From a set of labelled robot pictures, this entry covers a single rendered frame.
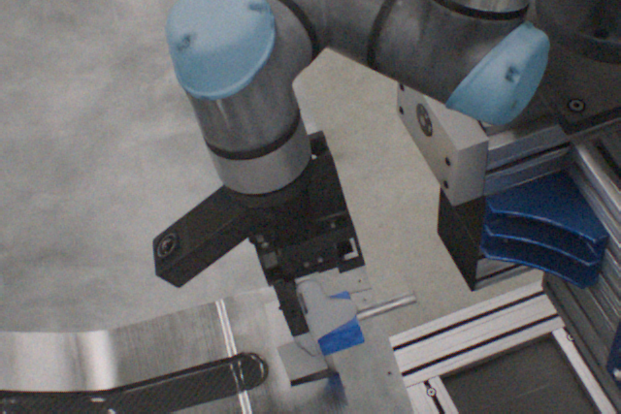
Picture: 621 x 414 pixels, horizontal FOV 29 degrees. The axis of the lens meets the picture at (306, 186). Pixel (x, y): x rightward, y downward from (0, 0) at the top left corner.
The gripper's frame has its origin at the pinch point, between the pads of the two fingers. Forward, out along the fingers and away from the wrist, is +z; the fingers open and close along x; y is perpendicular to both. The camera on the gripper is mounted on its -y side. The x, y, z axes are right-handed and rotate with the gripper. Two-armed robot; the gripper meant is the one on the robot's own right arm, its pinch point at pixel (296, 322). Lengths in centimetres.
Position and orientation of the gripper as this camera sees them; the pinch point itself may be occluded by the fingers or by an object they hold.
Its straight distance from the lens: 108.9
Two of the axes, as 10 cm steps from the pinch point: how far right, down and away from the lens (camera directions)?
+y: 9.5, -3.1, 0.1
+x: -2.3, -6.8, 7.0
